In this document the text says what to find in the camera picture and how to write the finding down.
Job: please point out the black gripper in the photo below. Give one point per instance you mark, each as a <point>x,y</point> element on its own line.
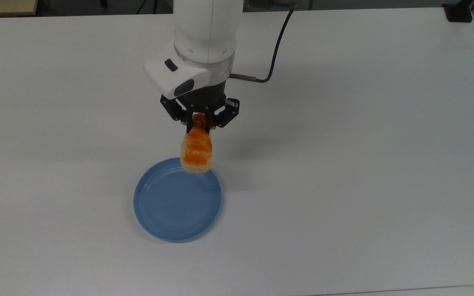
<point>204,100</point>

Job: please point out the bread with orange topping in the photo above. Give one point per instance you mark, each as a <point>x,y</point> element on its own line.
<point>196,152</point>

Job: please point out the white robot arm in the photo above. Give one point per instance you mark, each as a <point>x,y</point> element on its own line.
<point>208,24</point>

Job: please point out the blue round plate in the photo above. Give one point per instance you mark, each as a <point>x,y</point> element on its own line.
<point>171,205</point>

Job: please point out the beige wooden board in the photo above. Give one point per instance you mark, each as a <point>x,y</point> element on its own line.
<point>6,7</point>

